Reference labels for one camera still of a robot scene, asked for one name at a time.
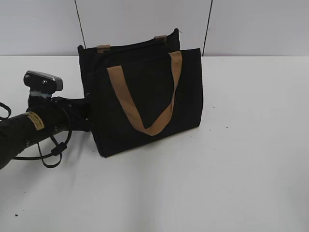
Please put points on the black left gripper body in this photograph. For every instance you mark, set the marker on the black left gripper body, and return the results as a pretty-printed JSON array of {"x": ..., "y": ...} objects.
[{"x": 61, "y": 114}]

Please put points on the black bag with tan handles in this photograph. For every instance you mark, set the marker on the black bag with tan handles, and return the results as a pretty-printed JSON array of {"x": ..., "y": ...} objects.
[{"x": 141, "y": 93}]

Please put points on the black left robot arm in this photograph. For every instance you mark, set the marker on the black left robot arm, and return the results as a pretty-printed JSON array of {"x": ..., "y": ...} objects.
[{"x": 22, "y": 131}]

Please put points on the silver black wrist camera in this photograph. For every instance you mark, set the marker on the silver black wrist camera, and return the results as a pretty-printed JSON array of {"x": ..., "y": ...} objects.
[{"x": 43, "y": 82}]

